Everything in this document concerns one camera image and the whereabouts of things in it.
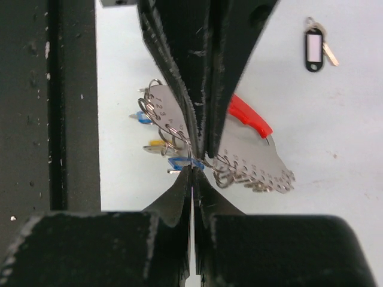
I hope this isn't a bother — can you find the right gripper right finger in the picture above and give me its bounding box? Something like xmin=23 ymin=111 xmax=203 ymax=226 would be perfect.
xmin=193 ymin=168 xmax=376 ymax=286

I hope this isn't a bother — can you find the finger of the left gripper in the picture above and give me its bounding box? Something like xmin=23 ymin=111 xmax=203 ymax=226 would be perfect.
xmin=208 ymin=0 xmax=279 ymax=158
xmin=138 ymin=1 xmax=211 ymax=159

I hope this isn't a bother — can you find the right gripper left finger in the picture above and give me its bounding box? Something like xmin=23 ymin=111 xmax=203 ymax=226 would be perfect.
xmin=1 ymin=167 xmax=192 ymax=286

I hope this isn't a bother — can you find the key with black tag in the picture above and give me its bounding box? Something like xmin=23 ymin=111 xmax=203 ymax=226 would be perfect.
xmin=304 ymin=17 xmax=339 ymax=72

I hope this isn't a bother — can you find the red-handled metal key holder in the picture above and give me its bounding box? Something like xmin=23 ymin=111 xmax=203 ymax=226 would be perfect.
xmin=138 ymin=79 xmax=295 ymax=193

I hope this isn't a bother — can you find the blue tag on holder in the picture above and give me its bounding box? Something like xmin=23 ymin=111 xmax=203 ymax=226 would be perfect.
xmin=129 ymin=111 xmax=153 ymax=124

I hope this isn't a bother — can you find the yellow tag on holder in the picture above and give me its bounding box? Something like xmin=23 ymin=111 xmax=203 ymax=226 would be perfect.
xmin=142 ymin=140 xmax=177 ymax=157

